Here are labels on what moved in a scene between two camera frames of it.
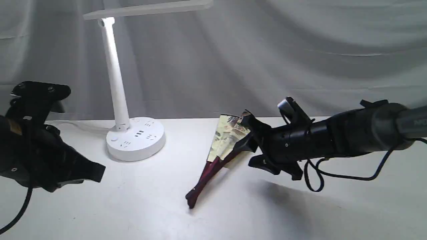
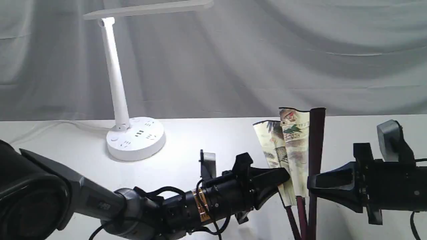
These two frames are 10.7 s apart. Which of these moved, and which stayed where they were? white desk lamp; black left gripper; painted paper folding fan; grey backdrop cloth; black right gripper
Moved: painted paper folding fan; black right gripper; black left gripper
Stayed: white desk lamp; grey backdrop cloth
